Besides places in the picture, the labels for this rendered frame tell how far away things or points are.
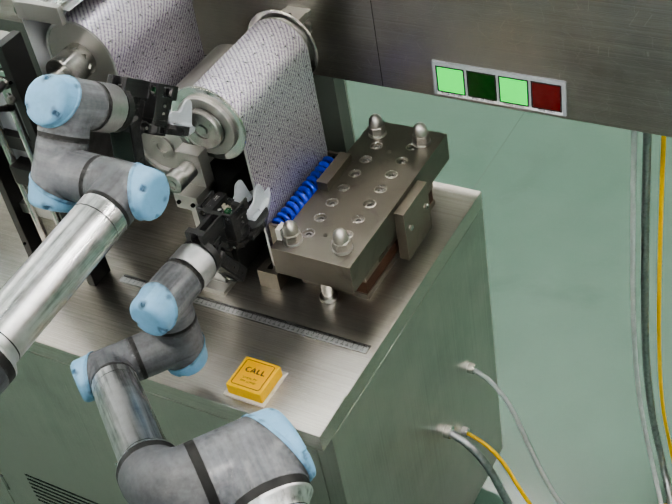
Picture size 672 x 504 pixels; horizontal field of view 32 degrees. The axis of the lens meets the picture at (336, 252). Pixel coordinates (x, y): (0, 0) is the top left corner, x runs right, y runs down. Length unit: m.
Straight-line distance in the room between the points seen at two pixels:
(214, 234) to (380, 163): 0.41
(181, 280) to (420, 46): 0.61
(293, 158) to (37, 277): 0.73
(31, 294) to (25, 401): 1.00
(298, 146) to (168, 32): 0.31
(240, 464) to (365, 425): 0.53
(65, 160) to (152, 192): 0.15
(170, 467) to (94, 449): 0.92
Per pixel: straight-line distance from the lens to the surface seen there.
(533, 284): 3.39
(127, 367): 1.88
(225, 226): 1.94
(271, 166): 2.06
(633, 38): 1.92
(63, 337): 2.20
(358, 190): 2.12
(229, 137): 1.96
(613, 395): 3.10
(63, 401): 2.40
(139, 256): 2.31
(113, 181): 1.62
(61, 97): 1.67
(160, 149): 2.10
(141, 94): 1.83
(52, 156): 1.70
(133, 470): 1.61
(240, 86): 1.97
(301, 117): 2.12
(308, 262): 2.01
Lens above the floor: 2.34
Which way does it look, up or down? 41 degrees down
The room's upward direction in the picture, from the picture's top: 11 degrees counter-clockwise
